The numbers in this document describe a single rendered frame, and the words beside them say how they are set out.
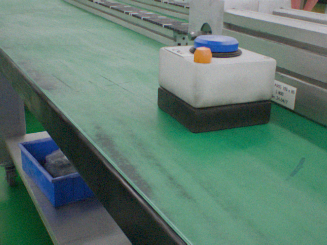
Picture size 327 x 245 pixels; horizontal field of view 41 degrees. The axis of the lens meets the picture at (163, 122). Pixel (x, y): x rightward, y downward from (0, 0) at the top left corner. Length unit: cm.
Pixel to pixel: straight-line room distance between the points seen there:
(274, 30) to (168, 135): 17
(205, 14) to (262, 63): 21
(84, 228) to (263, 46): 89
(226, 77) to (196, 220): 15
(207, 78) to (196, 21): 25
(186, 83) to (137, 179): 11
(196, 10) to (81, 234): 79
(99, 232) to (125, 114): 84
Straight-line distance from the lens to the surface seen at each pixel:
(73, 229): 125
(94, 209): 133
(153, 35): 82
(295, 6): 87
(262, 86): 39
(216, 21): 56
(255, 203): 27
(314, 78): 42
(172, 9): 120
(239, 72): 37
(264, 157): 34
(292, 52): 44
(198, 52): 36
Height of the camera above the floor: 92
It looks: 20 degrees down
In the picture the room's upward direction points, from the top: 2 degrees clockwise
